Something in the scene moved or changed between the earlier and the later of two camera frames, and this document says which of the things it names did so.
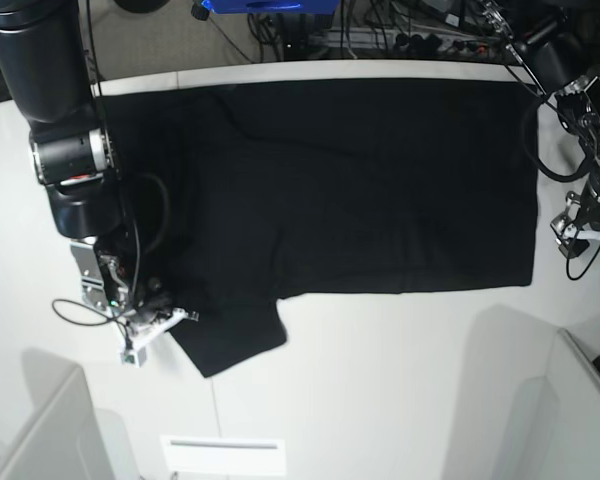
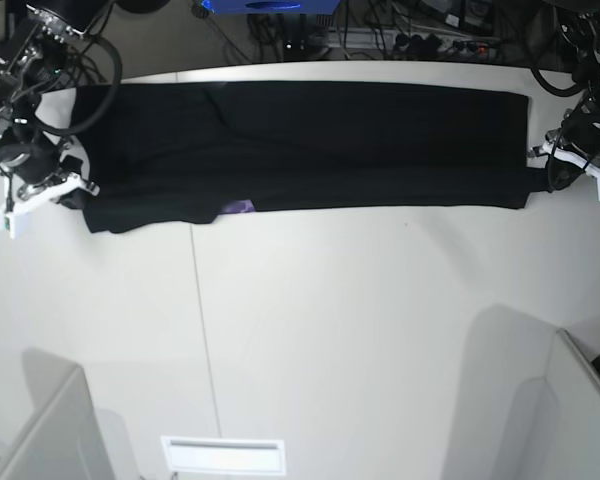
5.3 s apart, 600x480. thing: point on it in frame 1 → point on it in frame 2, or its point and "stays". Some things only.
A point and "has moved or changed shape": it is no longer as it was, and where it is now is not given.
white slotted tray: [225, 455] stays
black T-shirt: [234, 193] has moved or changed shape
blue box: [272, 6] stays
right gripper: [581, 212] → [584, 141]
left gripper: [154, 313] → [51, 174]
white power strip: [409, 39] stays
